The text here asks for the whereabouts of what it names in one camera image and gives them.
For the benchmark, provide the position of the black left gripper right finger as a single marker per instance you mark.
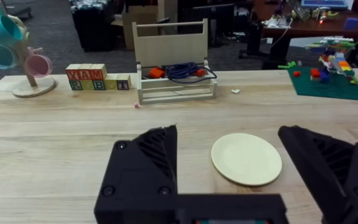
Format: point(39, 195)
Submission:
point(328, 168)

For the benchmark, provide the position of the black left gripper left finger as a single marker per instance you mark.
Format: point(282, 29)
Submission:
point(141, 174)

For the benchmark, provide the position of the pale yellow round plate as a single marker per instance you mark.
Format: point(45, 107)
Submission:
point(246, 159)

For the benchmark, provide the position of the green board with toy blocks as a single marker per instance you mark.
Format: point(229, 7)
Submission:
point(329, 77)

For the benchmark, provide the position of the heap of wooden letter blocks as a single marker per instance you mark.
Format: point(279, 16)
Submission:
point(96, 77)

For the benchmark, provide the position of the small white toy piece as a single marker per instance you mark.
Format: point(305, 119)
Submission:
point(235, 91)

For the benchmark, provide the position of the dark wooden desk with clutter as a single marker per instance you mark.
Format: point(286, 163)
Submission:
point(306, 25)

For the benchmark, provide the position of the wooden cup stand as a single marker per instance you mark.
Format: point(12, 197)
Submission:
point(30, 77)

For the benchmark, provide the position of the cardboard box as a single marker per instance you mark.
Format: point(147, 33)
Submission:
point(138, 26)

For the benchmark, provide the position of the pink cup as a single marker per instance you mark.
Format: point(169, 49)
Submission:
point(38, 64)

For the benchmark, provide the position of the black bin with patterned cloth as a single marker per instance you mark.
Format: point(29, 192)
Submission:
point(93, 23)

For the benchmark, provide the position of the light blue cup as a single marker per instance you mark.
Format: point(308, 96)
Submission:
point(1, 56)

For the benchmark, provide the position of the teal cup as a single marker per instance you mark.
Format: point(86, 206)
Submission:
point(3, 26)

